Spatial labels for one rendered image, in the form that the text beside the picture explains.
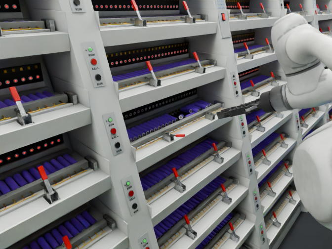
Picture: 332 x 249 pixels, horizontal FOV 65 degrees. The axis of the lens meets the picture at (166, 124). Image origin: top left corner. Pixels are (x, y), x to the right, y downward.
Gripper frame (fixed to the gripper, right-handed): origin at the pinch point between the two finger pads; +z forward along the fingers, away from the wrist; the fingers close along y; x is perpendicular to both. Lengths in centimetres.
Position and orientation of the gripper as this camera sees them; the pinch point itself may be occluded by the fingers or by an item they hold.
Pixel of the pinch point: (226, 112)
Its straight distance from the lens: 108.8
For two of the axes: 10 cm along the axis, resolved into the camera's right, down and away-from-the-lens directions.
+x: -3.5, -9.4, -0.7
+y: 6.8, -3.0, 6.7
